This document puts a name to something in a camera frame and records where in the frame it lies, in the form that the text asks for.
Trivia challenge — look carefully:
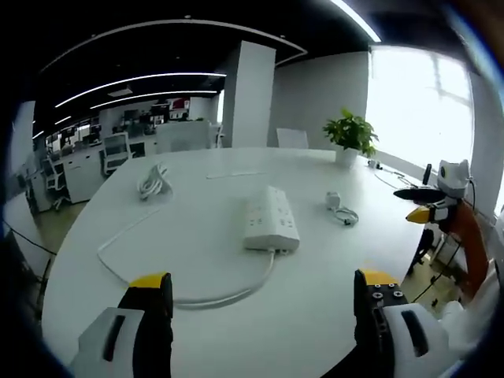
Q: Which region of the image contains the white square column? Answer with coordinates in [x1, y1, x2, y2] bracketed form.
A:
[231, 39, 277, 150]

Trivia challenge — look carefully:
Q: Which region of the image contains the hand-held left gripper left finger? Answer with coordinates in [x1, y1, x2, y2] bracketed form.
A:
[70, 271, 175, 378]

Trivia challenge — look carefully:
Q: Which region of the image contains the thin black cable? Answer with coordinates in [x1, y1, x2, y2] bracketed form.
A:
[0, 219, 54, 257]

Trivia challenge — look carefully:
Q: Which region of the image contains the white office partition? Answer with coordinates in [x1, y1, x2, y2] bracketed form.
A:
[156, 120, 213, 154]

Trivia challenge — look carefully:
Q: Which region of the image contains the black chair base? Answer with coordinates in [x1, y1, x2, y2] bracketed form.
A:
[406, 226, 439, 276]

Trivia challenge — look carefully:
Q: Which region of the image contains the white charger cable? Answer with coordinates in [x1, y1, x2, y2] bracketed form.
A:
[333, 204, 360, 228]

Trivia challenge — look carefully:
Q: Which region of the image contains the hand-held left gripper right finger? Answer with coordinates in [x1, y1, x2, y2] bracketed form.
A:
[353, 269, 450, 378]

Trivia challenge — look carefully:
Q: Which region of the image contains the white desk cable cover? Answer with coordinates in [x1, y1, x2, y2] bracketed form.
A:
[206, 169, 265, 180]

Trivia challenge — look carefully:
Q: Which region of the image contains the white power strip cable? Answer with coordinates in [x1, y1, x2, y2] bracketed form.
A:
[96, 161, 277, 310]

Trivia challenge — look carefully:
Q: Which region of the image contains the white power strip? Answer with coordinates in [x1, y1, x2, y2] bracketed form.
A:
[241, 185, 301, 254]

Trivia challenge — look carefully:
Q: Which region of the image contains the black office chair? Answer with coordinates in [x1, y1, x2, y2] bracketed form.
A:
[42, 156, 67, 195]

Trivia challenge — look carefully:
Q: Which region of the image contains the white desk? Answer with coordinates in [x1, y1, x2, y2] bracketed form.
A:
[40, 146, 431, 378]

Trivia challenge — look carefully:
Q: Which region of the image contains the green potted plant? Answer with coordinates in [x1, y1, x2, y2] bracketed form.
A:
[322, 107, 380, 168]

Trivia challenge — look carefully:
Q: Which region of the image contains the white mesh office chair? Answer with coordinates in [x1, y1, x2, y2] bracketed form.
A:
[98, 132, 132, 177]

